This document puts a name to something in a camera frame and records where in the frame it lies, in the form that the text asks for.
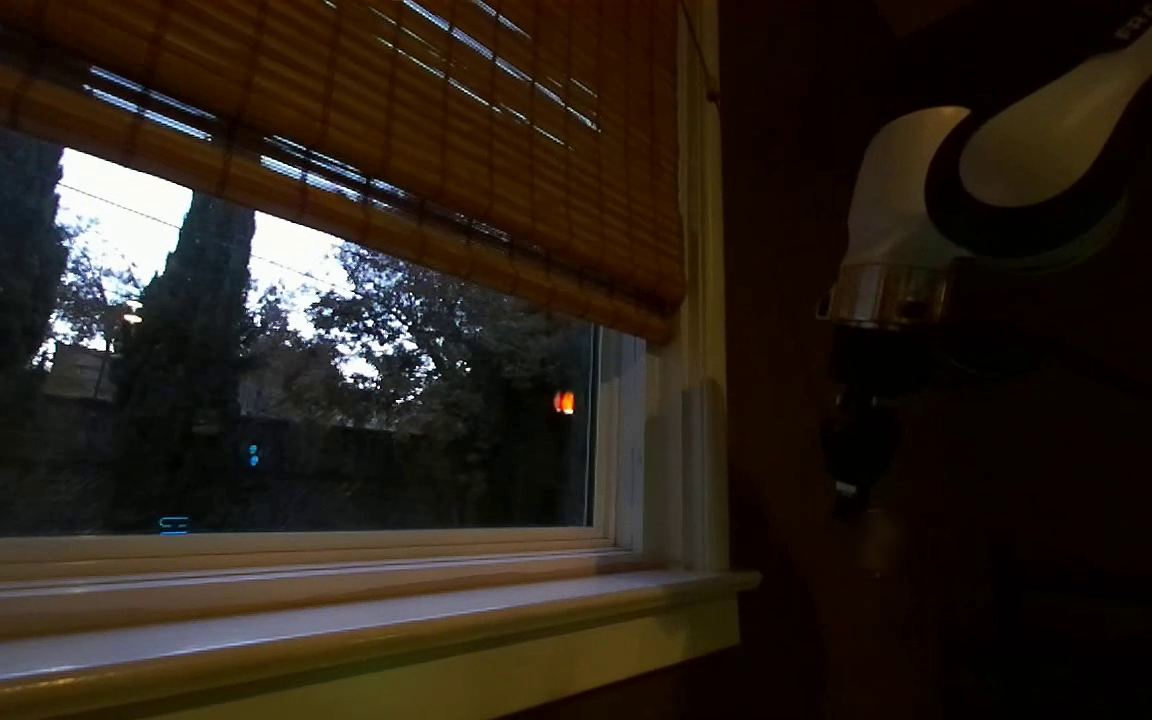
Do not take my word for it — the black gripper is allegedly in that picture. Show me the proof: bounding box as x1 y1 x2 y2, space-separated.
817 310 968 533

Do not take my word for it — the brown bamboo roller blind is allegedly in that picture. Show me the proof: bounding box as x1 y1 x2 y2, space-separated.
0 0 693 348

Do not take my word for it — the dark leafy tree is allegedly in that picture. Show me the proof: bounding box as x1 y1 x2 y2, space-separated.
306 243 595 453

